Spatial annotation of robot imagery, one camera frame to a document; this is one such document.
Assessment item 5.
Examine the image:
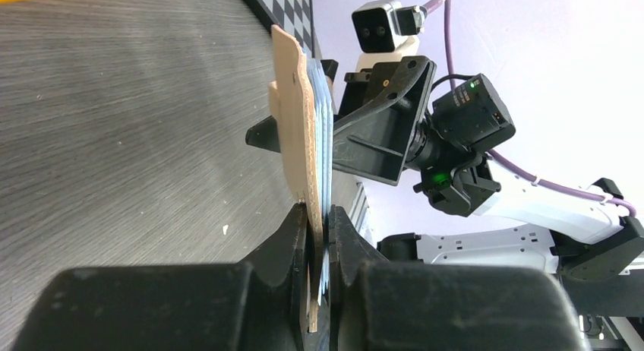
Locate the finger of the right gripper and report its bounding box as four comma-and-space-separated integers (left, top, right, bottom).
245, 115, 280, 153

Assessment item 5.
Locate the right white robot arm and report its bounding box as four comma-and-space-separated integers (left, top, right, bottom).
246, 54, 643, 282

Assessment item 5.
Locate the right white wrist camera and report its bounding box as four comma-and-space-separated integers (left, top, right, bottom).
352, 0, 427, 71

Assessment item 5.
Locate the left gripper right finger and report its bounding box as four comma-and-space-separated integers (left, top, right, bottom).
328, 206, 586, 350

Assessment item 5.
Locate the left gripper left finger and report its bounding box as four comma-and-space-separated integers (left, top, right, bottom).
14, 204, 308, 350

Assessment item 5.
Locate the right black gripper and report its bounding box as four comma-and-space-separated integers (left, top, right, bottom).
332, 55, 516, 185

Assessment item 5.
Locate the beige leather card holder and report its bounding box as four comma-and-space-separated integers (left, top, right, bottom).
268, 24, 333, 333

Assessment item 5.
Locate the black white chessboard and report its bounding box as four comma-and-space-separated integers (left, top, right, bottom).
242, 0, 316, 57

